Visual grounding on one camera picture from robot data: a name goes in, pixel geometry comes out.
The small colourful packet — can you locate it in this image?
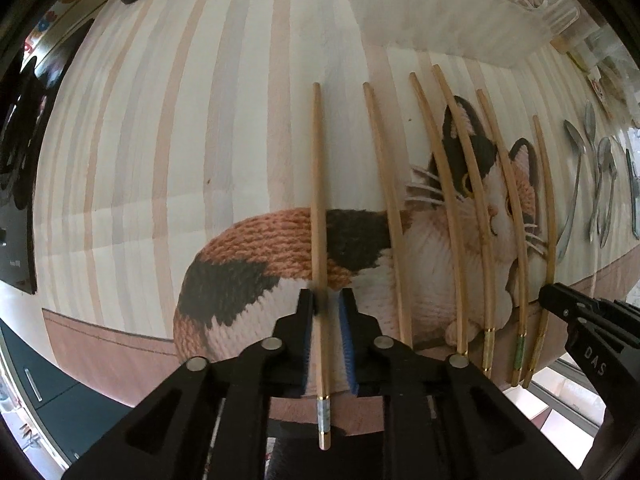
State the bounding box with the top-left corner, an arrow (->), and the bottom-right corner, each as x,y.
587,66 -> 613,120

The cat print table mat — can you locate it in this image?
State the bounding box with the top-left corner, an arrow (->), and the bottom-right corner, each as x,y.
32,0 -> 639,405

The black gas stove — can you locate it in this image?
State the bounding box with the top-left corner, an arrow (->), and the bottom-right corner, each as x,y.
1,21 -> 93,295

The round bowl steel ladle spoon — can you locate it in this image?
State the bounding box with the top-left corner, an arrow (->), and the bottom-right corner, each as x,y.
556,119 -> 587,261

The blue kitchen cabinet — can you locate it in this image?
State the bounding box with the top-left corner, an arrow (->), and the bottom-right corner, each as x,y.
1,324 -> 130,463

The blue smartphone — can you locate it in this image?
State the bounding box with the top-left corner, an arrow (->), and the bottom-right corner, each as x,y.
625,148 -> 640,240

